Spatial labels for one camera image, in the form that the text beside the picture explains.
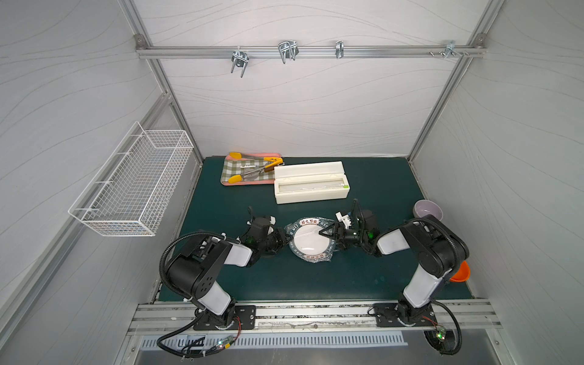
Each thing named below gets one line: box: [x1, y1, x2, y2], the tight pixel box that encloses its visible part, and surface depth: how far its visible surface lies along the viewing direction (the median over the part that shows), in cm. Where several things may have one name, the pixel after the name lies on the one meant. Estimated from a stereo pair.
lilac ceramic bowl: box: [412, 199, 444, 222], surface depth 98 cm
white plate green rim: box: [288, 217, 337, 263], surface depth 90 cm
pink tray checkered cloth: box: [220, 152, 282, 187], surface depth 117 cm
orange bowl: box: [450, 260, 470, 283], surface depth 81 cm
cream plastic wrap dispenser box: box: [273, 161, 350, 205], surface depth 104 cm
